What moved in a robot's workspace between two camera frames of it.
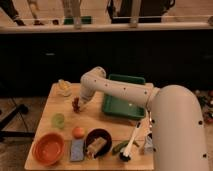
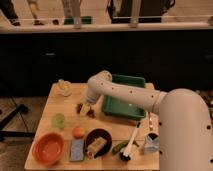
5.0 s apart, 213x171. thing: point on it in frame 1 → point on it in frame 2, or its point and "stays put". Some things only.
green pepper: x=117 y=148 stays put
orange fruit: x=78 y=132 stays put
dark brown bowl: x=99 y=133 stays put
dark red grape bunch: x=76 y=104 → x=90 y=113
